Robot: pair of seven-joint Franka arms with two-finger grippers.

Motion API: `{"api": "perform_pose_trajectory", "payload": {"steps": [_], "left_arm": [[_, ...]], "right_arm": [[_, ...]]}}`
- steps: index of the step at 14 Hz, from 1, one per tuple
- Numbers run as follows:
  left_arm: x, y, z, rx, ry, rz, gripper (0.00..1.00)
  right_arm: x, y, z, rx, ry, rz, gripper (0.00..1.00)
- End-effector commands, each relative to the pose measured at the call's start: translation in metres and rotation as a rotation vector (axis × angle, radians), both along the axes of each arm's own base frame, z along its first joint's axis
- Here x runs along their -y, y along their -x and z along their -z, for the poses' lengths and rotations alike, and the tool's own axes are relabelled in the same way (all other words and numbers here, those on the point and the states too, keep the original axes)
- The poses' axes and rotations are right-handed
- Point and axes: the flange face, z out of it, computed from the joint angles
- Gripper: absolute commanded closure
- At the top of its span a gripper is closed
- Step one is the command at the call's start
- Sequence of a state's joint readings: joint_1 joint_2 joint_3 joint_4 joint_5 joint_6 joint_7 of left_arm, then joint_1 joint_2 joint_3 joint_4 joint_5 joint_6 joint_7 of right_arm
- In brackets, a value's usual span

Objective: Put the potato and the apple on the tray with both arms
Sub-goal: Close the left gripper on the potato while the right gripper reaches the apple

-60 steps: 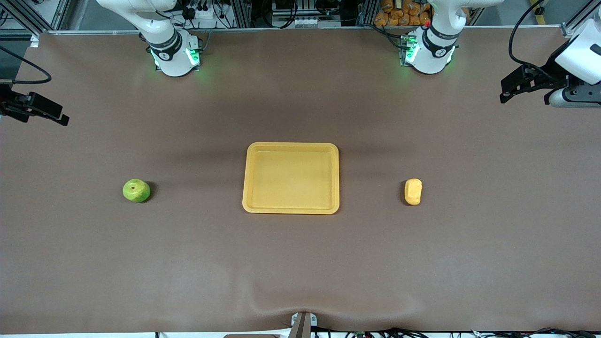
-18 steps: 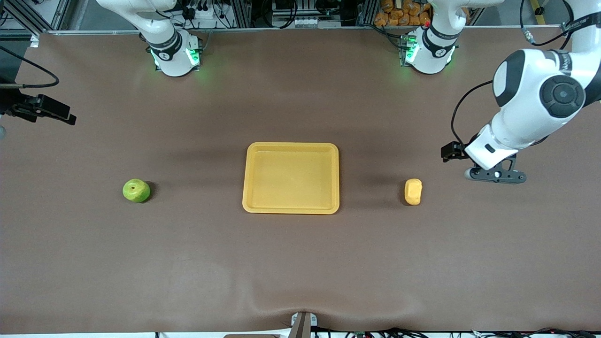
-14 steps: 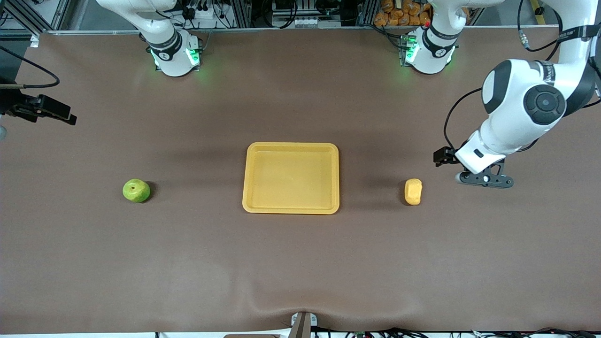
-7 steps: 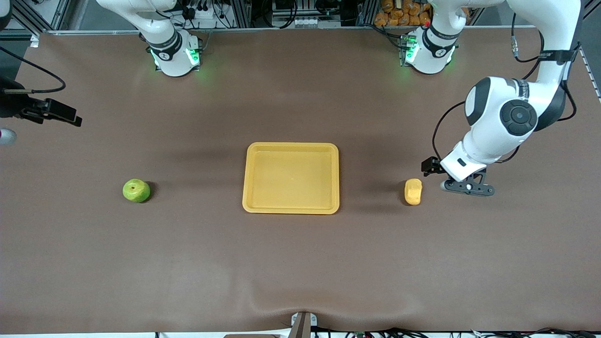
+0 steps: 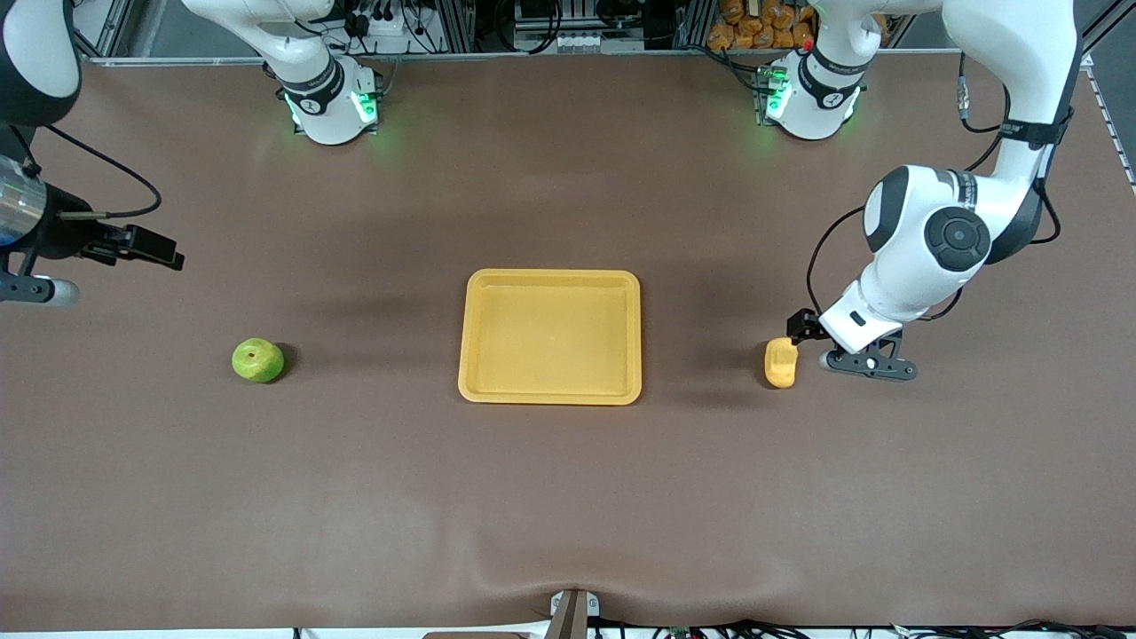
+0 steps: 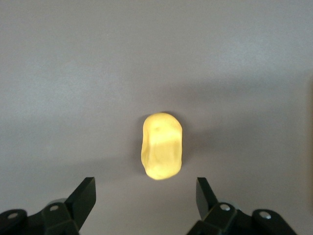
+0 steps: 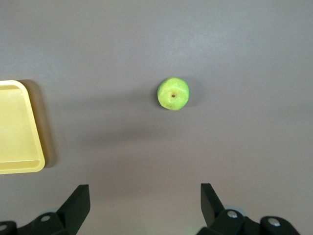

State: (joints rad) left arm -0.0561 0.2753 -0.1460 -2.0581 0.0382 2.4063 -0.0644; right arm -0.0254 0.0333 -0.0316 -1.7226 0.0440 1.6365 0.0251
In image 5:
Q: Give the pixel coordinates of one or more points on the green apple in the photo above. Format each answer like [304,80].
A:
[258,360]

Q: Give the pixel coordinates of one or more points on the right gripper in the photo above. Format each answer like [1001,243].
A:
[60,234]

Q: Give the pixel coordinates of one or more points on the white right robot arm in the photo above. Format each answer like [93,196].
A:
[324,102]

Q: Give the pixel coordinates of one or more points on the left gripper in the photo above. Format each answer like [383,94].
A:
[806,326]

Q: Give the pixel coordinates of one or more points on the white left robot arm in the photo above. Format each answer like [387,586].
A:
[1021,53]

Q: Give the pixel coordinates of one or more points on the white power strip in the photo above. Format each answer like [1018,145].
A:
[581,41]

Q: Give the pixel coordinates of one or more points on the yellow bread piece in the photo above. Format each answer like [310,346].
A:
[781,366]

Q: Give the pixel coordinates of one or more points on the orange produce pile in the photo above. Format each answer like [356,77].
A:
[763,25]

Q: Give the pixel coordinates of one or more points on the yellow plastic tray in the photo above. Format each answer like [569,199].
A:
[550,342]

